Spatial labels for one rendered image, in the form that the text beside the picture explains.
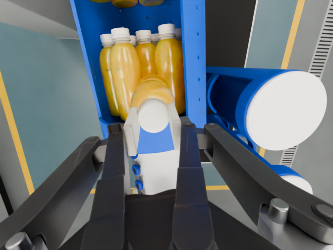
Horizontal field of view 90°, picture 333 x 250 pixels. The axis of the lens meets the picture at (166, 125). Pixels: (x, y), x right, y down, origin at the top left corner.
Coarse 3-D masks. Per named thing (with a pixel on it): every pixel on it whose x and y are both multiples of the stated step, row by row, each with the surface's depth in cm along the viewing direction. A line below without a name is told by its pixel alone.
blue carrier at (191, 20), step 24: (72, 0) 33; (168, 0) 47; (192, 0) 29; (96, 24) 43; (120, 24) 49; (144, 24) 51; (192, 24) 30; (96, 48) 43; (192, 48) 31; (96, 72) 43; (192, 72) 33; (96, 96) 40; (192, 96) 34; (120, 120) 54; (192, 120) 36; (144, 144) 34; (168, 144) 35
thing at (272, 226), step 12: (276, 204) 6; (264, 216) 7; (276, 216) 6; (264, 228) 6; (276, 228) 6; (288, 228) 6; (276, 240) 6; (288, 240) 6; (300, 240) 6; (312, 240) 6
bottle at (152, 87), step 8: (144, 80) 29; (152, 80) 27; (160, 80) 29; (136, 88) 26; (144, 88) 24; (152, 88) 23; (160, 88) 24; (168, 88) 26; (136, 96) 23; (144, 96) 22; (152, 96) 22; (160, 96) 23; (168, 96) 24; (136, 104) 23
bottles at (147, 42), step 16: (96, 0) 41; (112, 0) 42; (128, 0) 42; (144, 0) 43; (160, 0) 45; (144, 32) 40; (176, 32) 43; (144, 48) 41; (144, 64) 41; (112, 80) 43; (112, 96) 44; (112, 112) 46
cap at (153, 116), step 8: (144, 104) 20; (152, 104) 20; (160, 104) 20; (144, 112) 20; (152, 112) 20; (160, 112) 20; (144, 120) 20; (152, 120) 20; (160, 120) 20; (168, 120) 20; (144, 128) 21; (152, 128) 21; (160, 128) 21
